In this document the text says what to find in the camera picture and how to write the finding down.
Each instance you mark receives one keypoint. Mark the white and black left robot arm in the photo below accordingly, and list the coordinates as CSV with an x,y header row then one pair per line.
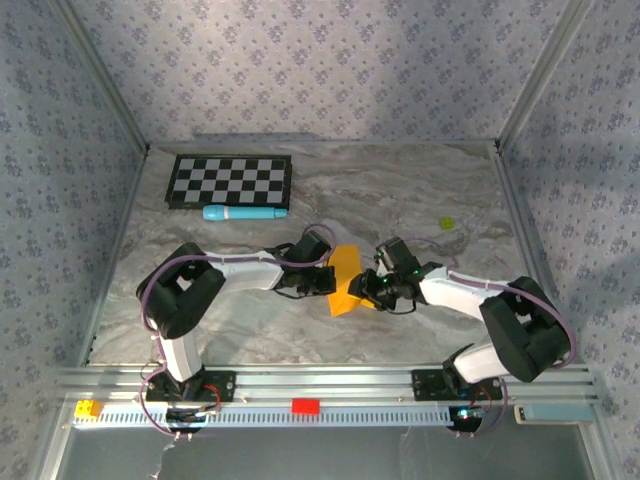
x,y
245,275

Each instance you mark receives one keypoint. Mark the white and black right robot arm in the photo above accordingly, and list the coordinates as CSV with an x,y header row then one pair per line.
x,y
450,290

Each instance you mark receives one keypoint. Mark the small green piece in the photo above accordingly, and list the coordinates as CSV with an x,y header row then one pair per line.
x,y
447,223

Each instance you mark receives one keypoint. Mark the light blue cylinder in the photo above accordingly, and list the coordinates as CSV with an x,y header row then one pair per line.
x,y
245,213

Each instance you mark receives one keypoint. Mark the black and white chessboard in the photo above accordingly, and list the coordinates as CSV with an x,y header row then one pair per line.
x,y
230,182

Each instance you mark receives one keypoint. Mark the red block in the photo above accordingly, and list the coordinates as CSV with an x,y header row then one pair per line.
x,y
306,406

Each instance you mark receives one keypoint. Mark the black controller board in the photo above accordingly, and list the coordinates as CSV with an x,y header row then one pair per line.
x,y
467,422
187,422

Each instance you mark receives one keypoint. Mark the grey metal panel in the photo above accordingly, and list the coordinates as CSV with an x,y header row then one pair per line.
x,y
300,455

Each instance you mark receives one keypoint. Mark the yellow block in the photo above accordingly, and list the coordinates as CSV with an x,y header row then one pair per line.
x,y
87,409

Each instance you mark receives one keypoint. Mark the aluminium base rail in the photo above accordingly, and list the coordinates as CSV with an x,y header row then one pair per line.
x,y
325,382

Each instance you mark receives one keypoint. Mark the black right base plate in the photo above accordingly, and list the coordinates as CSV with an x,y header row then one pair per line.
x,y
425,385

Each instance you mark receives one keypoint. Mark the aluminium back rail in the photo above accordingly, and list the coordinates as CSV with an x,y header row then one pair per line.
x,y
325,140

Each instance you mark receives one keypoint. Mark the aluminium side rail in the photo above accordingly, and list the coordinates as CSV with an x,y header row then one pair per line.
x,y
517,215
128,215

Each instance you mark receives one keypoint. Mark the aluminium frame post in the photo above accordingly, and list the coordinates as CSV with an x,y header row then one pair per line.
x,y
106,75
541,75

